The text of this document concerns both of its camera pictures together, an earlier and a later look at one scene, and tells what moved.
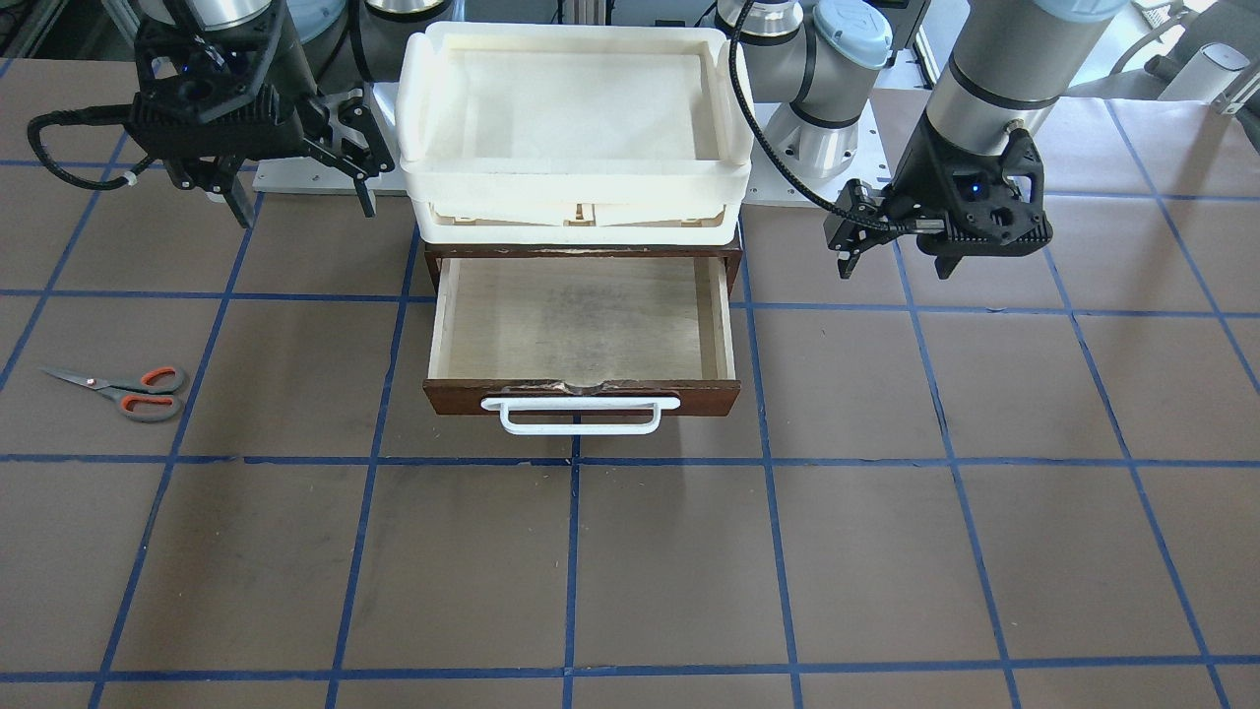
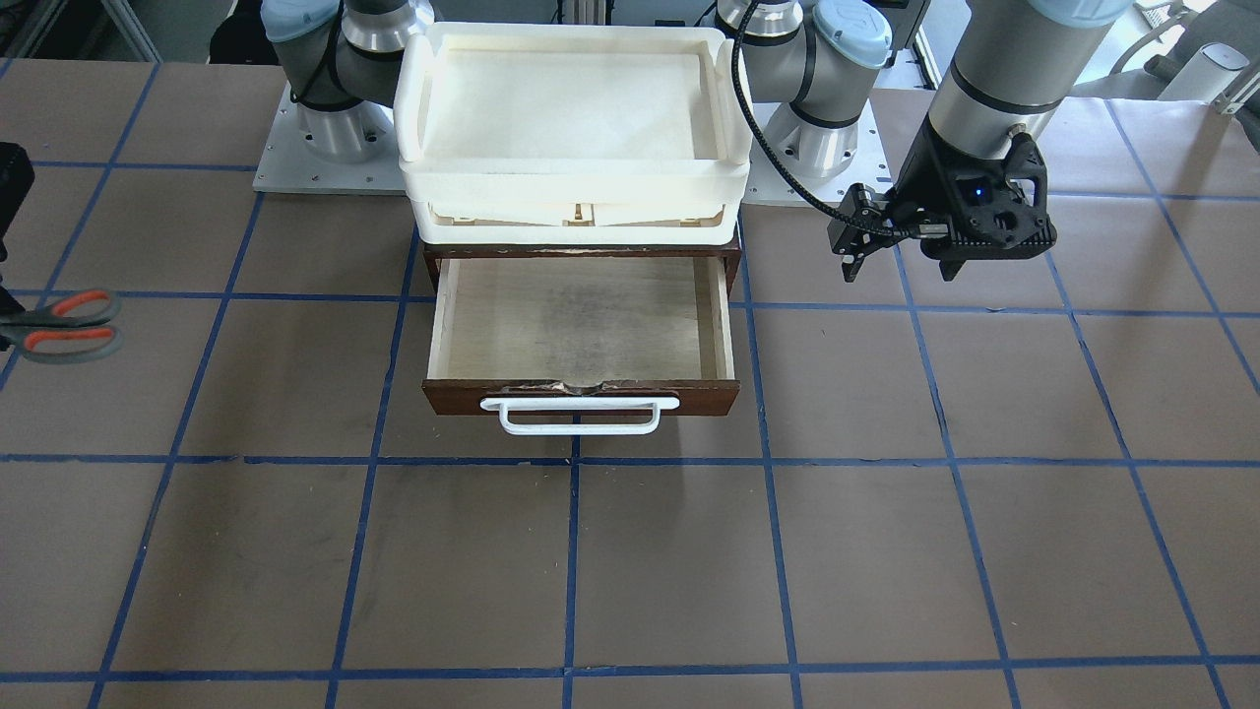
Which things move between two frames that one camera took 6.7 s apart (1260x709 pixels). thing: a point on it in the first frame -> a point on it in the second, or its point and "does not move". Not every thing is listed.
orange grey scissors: (149, 398) -> (76, 327)
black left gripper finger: (847, 258) does not move
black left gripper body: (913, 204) does not move
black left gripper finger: (946, 263) does not move
